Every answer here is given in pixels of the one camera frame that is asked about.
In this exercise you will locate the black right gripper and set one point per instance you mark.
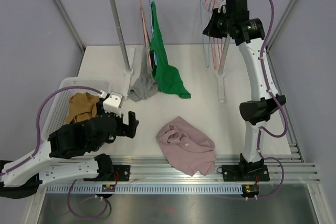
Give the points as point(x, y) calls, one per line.
point(210, 30)

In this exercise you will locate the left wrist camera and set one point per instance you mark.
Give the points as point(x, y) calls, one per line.
point(112, 102)

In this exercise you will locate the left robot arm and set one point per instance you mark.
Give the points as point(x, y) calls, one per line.
point(22, 178)

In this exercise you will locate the white slotted cable duct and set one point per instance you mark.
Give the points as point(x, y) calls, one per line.
point(151, 189)

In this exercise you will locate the left aluminium frame post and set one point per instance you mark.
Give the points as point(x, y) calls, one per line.
point(64, 15)

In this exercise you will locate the pink hanger of black top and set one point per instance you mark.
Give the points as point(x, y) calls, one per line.
point(218, 49)

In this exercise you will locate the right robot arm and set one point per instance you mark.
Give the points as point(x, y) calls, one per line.
point(232, 21)

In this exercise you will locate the silver clothes rack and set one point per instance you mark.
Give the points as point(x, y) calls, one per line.
point(128, 58)

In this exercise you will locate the pink hanger of brown top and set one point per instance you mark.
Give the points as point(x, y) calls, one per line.
point(211, 38)

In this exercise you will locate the mauve pink tank top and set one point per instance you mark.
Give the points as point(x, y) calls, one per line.
point(186, 148)

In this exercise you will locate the pink hanger of grey top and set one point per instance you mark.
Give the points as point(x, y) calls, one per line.
point(146, 36)

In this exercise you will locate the brown tank top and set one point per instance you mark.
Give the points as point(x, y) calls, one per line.
point(82, 106)

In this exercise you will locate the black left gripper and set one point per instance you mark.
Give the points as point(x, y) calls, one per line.
point(127, 130)

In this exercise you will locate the green tank top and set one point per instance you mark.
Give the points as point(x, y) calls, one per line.
point(167, 77)

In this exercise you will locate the right aluminium frame post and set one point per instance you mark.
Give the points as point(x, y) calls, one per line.
point(281, 24)

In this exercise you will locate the aluminium frame post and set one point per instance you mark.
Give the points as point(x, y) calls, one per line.
point(281, 24)
point(64, 15)

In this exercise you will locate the white plastic basket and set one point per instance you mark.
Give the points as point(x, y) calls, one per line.
point(60, 106)

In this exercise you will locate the blue hanger of mauve top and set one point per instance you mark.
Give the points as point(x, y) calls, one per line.
point(205, 8)

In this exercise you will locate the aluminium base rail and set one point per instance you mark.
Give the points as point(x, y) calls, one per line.
point(148, 163)

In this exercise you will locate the blue hanger of green top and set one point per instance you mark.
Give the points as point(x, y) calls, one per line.
point(152, 31)

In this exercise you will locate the grey tank top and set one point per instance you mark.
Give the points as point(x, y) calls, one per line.
point(145, 85)

